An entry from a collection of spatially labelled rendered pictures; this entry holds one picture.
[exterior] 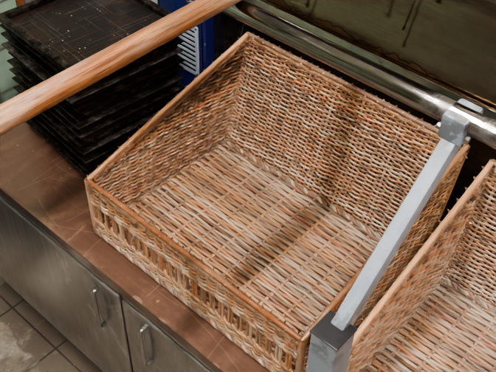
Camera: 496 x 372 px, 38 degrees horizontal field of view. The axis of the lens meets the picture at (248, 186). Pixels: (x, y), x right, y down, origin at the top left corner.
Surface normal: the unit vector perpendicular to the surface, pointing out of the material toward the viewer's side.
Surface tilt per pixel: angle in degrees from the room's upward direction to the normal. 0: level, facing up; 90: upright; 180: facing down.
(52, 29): 0
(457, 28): 70
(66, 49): 0
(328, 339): 0
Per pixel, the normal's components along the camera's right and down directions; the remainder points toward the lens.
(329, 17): -0.62, 0.23
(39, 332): 0.02, -0.72
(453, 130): -0.67, 0.51
